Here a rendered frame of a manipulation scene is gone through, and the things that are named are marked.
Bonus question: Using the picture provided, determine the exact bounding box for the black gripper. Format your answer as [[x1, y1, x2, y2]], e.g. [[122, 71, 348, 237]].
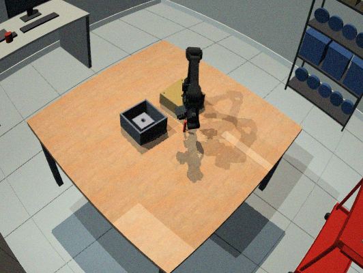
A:
[[182, 96, 200, 130]]

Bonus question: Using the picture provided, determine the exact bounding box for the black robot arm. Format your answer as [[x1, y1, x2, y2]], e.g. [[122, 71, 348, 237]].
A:
[[175, 47, 203, 124]]

